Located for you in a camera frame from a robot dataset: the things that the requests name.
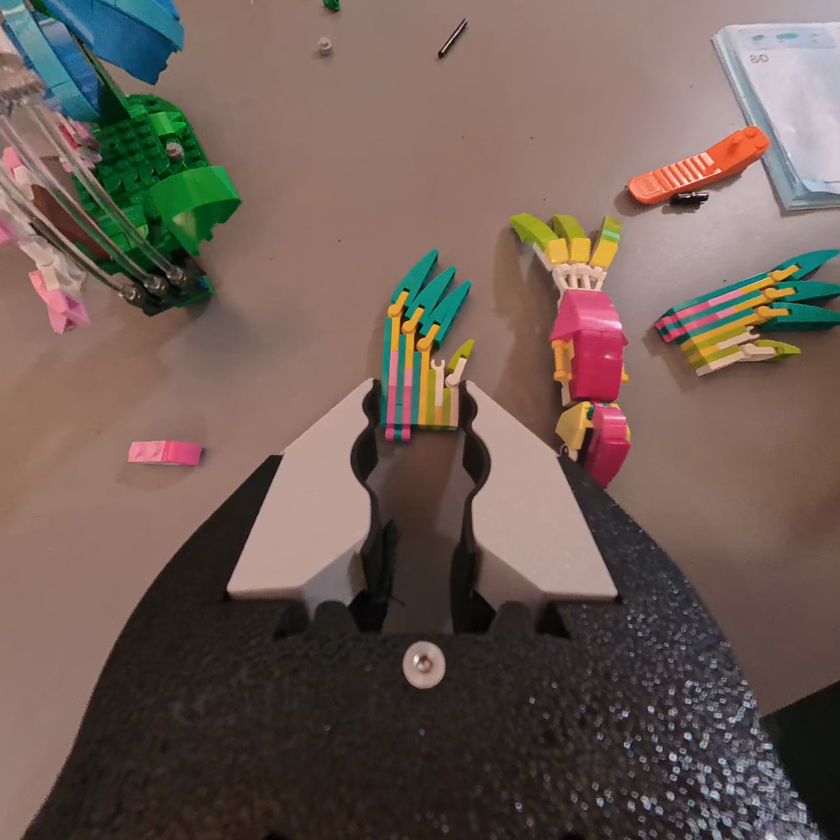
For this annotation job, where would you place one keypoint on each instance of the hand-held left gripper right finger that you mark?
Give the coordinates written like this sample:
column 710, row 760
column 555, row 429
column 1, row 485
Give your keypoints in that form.
column 531, row 512

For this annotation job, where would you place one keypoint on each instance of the black lego pin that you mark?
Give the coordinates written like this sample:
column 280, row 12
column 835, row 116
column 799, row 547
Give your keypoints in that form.
column 689, row 198

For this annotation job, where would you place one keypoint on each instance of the green blue lego plant model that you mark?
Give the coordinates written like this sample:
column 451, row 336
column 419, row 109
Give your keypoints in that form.
column 138, row 164

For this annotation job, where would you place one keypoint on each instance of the teal yellow pink lego wing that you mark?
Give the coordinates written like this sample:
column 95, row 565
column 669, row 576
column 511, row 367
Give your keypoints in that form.
column 413, row 367
column 728, row 321

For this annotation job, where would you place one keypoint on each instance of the pink yellow lego bird body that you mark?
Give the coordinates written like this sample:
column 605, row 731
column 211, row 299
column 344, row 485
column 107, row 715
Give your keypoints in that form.
column 590, row 341

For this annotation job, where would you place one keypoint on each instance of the pink lego brick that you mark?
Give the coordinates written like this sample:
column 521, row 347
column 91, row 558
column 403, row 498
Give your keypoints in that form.
column 164, row 453

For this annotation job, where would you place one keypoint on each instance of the pale blue instruction booklet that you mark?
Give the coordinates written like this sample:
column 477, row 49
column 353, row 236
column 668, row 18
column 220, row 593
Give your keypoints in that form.
column 794, row 111

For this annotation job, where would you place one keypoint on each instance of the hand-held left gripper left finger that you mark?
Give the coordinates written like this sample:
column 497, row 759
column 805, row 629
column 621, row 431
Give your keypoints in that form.
column 308, row 505

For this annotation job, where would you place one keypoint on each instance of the orange brick separator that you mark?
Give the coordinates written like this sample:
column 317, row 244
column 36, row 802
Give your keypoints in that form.
column 695, row 167

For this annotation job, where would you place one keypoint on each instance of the black lego axle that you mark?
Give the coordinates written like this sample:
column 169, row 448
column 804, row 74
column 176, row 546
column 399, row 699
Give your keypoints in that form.
column 453, row 38

